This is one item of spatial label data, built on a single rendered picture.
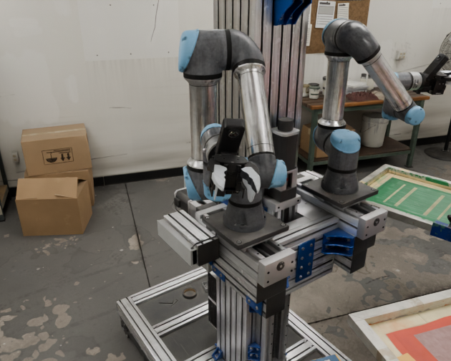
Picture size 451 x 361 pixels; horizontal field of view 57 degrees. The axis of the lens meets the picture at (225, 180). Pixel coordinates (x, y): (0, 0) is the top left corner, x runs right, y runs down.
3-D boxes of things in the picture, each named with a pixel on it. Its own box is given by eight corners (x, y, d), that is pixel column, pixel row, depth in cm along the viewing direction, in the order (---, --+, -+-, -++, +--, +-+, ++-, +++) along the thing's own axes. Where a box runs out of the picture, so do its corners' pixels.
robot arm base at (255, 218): (215, 218, 151) (215, 193, 147) (248, 207, 159) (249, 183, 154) (240, 237, 139) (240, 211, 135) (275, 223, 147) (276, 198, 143)
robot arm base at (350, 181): (313, 185, 176) (315, 162, 172) (338, 176, 184) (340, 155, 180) (341, 198, 165) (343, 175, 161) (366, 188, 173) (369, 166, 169)
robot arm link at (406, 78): (377, 91, 179) (380, 71, 175) (400, 90, 181) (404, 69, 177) (386, 95, 172) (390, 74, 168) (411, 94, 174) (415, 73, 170)
